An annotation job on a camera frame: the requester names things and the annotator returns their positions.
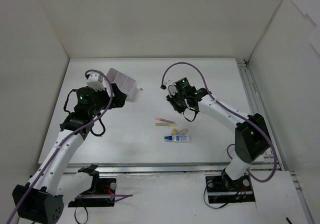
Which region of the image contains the yellow highlighter pen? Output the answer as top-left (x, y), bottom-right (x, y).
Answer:
top-left (155, 123), bottom-right (176, 127)

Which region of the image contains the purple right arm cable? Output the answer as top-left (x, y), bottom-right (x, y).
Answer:
top-left (161, 62), bottom-right (278, 182)

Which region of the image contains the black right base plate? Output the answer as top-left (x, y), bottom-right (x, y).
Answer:
top-left (204, 175), bottom-right (256, 206)

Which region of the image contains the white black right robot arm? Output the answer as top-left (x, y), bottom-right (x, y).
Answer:
top-left (161, 78), bottom-right (270, 190)

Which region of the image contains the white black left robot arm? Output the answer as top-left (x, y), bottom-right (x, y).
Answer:
top-left (12, 83), bottom-right (127, 223)

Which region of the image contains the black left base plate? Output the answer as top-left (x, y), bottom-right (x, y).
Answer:
top-left (68, 177), bottom-right (117, 207)

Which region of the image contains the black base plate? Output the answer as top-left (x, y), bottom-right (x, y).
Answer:
top-left (68, 177), bottom-right (117, 207)
top-left (204, 175), bottom-right (256, 206)

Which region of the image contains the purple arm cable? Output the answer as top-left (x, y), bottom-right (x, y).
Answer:
top-left (161, 62), bottom-right (278, 182)
top-left (4, 70), bottom-right (133, 224)

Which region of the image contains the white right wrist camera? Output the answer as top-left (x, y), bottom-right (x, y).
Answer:
top-left (160, 79), bottom-right (175, 91)

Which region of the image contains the yellow eraser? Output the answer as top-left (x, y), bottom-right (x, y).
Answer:
top-left (171, 129), bottom-right (178, 135)

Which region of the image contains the white divided organizer box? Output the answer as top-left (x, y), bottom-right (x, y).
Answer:
top-left (106, 68), bottom-right (138, 101)

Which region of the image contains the blue white correction pen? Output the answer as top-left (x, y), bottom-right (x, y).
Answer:
top-left (164, 135), bottom-right (191, 143)

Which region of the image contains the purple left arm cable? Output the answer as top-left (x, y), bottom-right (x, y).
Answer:
top-left (4, 70), bottom-right (133, 224)

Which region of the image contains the pink purple highlighter pen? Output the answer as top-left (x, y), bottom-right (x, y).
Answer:
top-left (154, 117), bottom-right (175, 124)

